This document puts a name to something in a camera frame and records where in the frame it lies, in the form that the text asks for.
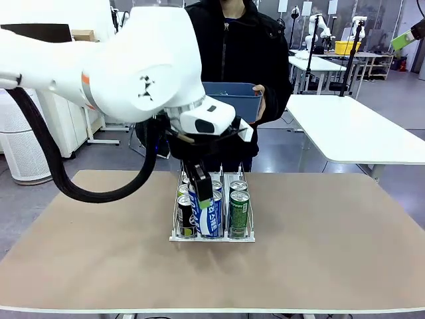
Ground white wire can dispenser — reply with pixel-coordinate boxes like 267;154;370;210
168;162;257;243

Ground white cabinet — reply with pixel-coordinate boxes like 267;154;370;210
35;89;107;159

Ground yellow plastic bin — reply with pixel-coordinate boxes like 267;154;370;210
334;40;353;56

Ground person in black jacket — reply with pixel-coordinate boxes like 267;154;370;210
134;0;295;173

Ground white background desk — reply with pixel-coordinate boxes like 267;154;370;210
288;54;348;96

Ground black monitor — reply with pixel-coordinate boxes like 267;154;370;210
0;23;73;44

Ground blue bin orange handles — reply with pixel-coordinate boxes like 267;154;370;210
201;82;264;123

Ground black tripod stand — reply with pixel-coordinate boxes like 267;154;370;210
338;19;365;97
292;6;315;94

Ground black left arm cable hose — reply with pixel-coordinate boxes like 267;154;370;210
5;86;173;204

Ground white rounded table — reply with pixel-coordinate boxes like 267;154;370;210
284;94;425;183

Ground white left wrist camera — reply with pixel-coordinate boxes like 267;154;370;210
228;116;255;144

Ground green cider can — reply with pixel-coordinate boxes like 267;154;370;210
228;179;248;193
228;189;250;239

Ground person's left forearm black sleeve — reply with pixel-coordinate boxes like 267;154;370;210
262;76;295;127

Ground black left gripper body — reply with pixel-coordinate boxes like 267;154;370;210
167;129;245;163

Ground white air purifier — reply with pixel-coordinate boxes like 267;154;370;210
0;88;54;186

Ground person's left hand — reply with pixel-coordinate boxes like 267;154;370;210
251;84;267;126

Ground small cardboard box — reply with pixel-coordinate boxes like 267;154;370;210
70;29;97;43

